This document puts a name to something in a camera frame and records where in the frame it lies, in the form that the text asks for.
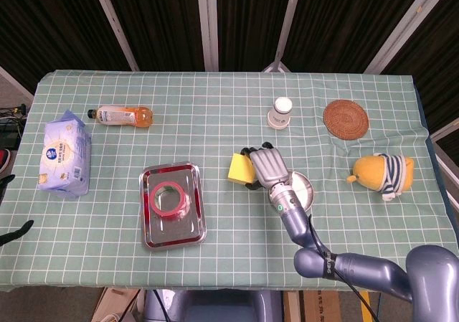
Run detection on aluminium frame post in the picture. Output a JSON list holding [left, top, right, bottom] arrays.
[[364, 0, 448, 75], [88, 0, 140, 72], [195, 0, 219, 72], [274, 0, 306, 65]]

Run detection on rectangular steel tray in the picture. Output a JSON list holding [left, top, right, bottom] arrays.
[[138, 161, 208, 253]]

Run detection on red tape roll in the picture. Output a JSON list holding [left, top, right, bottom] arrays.
[[149, 181, 191, 222]]

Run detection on black pleated curtain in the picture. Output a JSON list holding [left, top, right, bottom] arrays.
[[0, 0, 459, 136]]

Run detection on grey stand foot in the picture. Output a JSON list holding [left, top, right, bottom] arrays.
[[262, 60, 288, 74]]

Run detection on round woven coaster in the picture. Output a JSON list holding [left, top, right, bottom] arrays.
[[323, 99, 370, 141]]

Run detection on round steel plate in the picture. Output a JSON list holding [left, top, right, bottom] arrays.
[[288, 170, 316, 214]]

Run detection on black floor cables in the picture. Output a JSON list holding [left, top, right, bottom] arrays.
[[0, 103, 29, 151]]

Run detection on aluminium frame bar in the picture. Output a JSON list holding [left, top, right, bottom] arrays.
[[0, 65, 36, 99], [430, 118, 459, 144]]

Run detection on white wet wipes pack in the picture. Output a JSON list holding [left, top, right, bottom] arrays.
[[37, 108, 93, 198]]

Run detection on orange drink bottle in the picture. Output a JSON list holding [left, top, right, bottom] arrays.
[[87, 105, 154, 129]]

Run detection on yellow plush toy striped shirt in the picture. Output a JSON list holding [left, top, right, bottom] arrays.
[[345, 152, 415, 202]]

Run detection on green checkered tablecloth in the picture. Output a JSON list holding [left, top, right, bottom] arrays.
[[0, 70, 459, 293]]

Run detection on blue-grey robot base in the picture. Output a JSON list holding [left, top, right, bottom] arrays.
[[143, 288, 285, 322]]

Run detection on white paper cup stack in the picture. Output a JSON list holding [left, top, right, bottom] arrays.
[[266, 96, 293, 131]]

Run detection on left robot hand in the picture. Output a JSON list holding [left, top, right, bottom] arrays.
[[0, 174, 34, 247]]

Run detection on yellow sponge block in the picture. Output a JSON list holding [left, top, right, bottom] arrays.
[[227, 152, 256, 185]]

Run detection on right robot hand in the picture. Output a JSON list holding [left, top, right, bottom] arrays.
[[240, 141, 292, 190]]

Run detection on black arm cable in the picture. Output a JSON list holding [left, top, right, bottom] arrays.
[[306, 214, 382, 322]]

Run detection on printed brown cardboard box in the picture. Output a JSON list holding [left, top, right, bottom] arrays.
[[283, 290, 359, 322]]

